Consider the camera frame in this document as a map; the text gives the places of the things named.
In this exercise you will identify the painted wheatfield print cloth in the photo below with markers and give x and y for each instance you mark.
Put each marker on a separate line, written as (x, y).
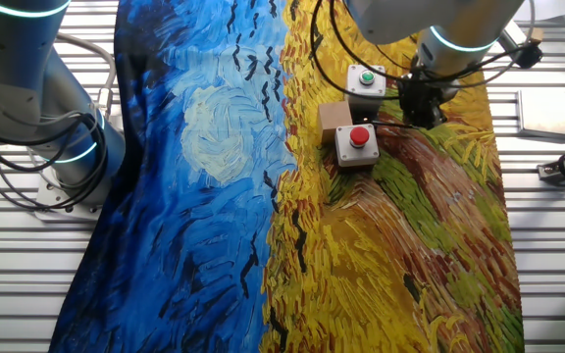
(312, 220)

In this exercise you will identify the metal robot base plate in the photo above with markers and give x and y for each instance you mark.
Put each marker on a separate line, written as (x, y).
(54, 203)

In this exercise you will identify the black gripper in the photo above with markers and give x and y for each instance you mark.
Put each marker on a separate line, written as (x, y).
(420, 93)

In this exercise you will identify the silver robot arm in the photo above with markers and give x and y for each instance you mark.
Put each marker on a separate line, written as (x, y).
(17, 73)

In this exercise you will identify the small wooden block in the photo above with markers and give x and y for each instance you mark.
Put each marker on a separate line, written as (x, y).
(334, 121)

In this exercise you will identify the red push button box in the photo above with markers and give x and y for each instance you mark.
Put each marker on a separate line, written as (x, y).
(357, 144)

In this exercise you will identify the green push button box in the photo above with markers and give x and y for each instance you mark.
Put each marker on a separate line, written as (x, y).
(366, 81)

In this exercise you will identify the square silver metal plate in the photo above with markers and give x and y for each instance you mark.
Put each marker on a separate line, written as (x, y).
(547, 113)

